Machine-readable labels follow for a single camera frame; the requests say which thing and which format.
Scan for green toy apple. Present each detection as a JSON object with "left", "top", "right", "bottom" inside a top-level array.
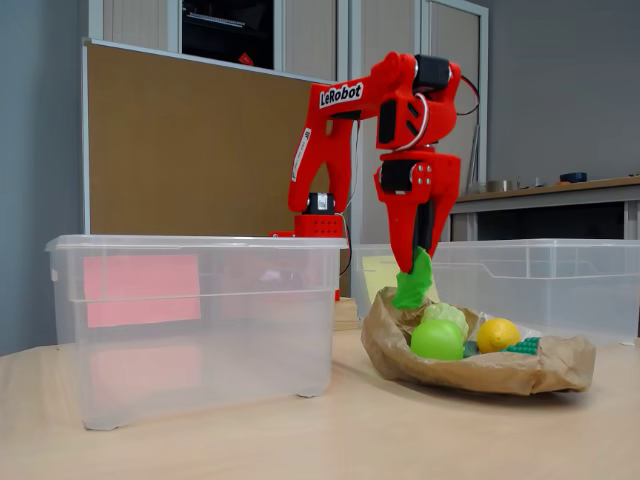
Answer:
[{"left": 410, "top": 319, "right": 465, "bottom": 362}]

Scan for leaning metal strips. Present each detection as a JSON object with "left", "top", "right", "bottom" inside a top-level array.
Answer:
[{"left": 467, "top": 124, "right": 481, "bottom": 194}]

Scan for bright green toy lettuce leaf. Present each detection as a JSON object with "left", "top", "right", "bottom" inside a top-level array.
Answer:
[{"left": 391, "top": 246, "right": 434, "bottom": 311}]

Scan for pink paper note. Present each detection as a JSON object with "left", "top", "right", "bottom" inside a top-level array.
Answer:
[{"left": 83, "top": 254, "right": 202, "bottom": 329}]

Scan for thin dark servo cable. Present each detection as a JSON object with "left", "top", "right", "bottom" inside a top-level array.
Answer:
[{"left": 458, "top": 74, "right": 481, "bottom": 117}]

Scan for black power cable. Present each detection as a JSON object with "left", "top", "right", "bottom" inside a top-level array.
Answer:
[{"left": 338, "top": 214, "right": 354, "bottom": 279}]

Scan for tall grey tambour cabinet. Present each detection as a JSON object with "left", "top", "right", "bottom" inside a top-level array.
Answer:
[{"left": 349, "top": 0, "right": 490, "bottom": 244}]

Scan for dark green bumpy toy leaf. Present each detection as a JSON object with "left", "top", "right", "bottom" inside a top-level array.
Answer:
[{"left": 501, "top": 336, "right": 542, "bottom": 357}]

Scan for pale green toy grapes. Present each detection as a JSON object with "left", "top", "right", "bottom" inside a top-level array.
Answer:
[{"left": 420, "top": 302, "right": 471, "bottom": 341}]

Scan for cork pin board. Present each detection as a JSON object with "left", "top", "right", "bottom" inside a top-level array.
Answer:
[{"left": 81, "top": 38, "right": 346, "bottom": 236}]

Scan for grey cabinet with dark opening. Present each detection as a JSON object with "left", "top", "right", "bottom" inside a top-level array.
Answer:
[{"left": 88, "top": 0, "right": 349, "bottom": 84}]

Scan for yellow toy lemon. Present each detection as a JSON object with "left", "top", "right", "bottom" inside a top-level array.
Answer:
[{"left": 476, "top": 318, "right": 522, "bottom": 355}]

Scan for crumpled brown paper bag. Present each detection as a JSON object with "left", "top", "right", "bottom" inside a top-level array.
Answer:
[{"left": 360, "top": 285, "right": 598, "bottom": 398}]

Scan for low cabinet with wooden top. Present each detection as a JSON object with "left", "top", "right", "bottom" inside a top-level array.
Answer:
[{"left": 449, "top": 175, "right": 640, "bottom": 244}]

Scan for clear plastic bin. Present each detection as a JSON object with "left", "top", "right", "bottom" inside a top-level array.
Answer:
[
  {"left": 44, "top": 233, "right": 350, "bottom": 431},
  {"left": 349, "top": 238, "right": 640, "bottom": 346}
]

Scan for wooden base block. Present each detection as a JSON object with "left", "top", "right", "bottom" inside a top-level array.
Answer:
[{"left": 333, "top": 297, "right": 362, "bottom": 332}]

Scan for white servo cable loop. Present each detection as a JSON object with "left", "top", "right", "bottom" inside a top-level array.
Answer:
[{"left": 399, "top": 93, "right": 432, "bottom": 151}]

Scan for yellow paper note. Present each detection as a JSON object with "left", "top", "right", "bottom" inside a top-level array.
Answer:
[{"left": 362, "top": 254, "right": 441, "bottom": 304}]

